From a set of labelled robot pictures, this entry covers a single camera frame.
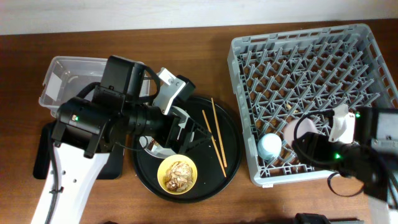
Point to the black object bottom edge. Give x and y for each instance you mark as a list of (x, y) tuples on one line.
[(309, 218)]

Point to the clear plastic storage bin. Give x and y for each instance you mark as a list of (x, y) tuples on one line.
[(68, 77)]

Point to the grey round plate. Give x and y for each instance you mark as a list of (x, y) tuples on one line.
[(161, 152)]

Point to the food scraps in bowl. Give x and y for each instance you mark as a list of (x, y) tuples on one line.
[(178, 177)]

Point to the gold foil wrapper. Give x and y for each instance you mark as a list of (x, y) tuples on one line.
[(153, 145)]

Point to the black rectangular tray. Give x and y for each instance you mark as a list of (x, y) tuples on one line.
[(111, 170)]

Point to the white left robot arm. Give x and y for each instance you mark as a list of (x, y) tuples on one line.
[(81, 146)]

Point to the wooden chopstick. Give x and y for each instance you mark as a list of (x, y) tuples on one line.
[(219, 134), (214, 144)]

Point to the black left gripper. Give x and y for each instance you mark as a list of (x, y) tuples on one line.
[(185, 145)]

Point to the left wooden chopstick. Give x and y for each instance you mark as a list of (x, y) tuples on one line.
[(214, 144)]

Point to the right wooden chopstick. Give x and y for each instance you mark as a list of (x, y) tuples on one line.
[(219, 134)]

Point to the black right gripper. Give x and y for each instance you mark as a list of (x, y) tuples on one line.
[(313, 145)]

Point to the round black serving tray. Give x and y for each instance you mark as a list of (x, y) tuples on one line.
[(210, 180)]

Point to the grey dishwasher rack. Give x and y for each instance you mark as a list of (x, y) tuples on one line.
[(281, 76)]

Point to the pink plastic cup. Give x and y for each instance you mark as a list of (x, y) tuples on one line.
[(305, 126)]

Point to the yellow bowl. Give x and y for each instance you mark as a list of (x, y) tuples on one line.
[(166, 163)]

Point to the light blue plastic cup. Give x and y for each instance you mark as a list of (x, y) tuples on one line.
[(269, 146)]

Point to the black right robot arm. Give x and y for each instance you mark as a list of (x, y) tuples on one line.
[(360, 144)]

